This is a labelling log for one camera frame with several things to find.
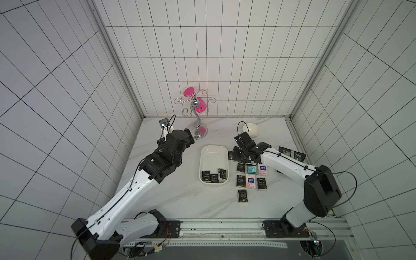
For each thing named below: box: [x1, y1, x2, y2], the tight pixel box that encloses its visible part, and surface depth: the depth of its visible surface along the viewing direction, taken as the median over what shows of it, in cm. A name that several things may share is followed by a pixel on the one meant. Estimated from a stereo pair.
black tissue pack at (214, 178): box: [210, 173, 220, 184], surface depth 88 cm
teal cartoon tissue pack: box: [247, 164, 258, 175], surface depth 92 cm
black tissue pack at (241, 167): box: [236, 161, 246, 173], surface depth 94 cm
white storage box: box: [198, 144, 230, 185], surface depth 97 cm
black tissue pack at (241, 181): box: [236, 174, 246, 187], surface depth 88 cm
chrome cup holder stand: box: [173, 89, 217, 140], surface depth 96 cm
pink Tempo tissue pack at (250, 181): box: [245, 173, 257, 188], surface depth 87 cm
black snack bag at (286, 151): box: [278, 146, 292, 158], surface depth 102 cm
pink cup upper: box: [183, 87, 195, 97], surface depth 96 cm
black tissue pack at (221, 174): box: [217, 167, 227, 180], surface depth 89 cm
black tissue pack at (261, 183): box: [256, 177, 268, 191], surface depth 87 cm
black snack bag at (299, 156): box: [293, 150, 307, 162], surface depth 99 cm
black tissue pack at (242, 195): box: [237, 189, 249, 203], surface depth 83 cm
